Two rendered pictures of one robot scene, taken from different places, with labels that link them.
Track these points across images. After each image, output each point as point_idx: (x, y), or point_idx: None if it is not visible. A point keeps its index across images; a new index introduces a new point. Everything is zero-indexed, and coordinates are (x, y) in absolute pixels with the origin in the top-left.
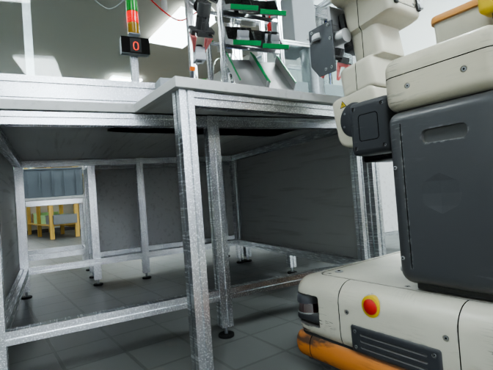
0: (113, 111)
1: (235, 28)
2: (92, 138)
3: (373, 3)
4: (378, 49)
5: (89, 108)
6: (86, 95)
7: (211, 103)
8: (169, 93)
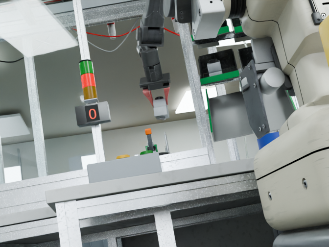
0: (33, 219)
1: (221, 52)
2: None
3: (292, 29)
4: (315, 94)
5: (7, 221)
6: (13, 201)
7: (104, 209)
8: (55, 206)
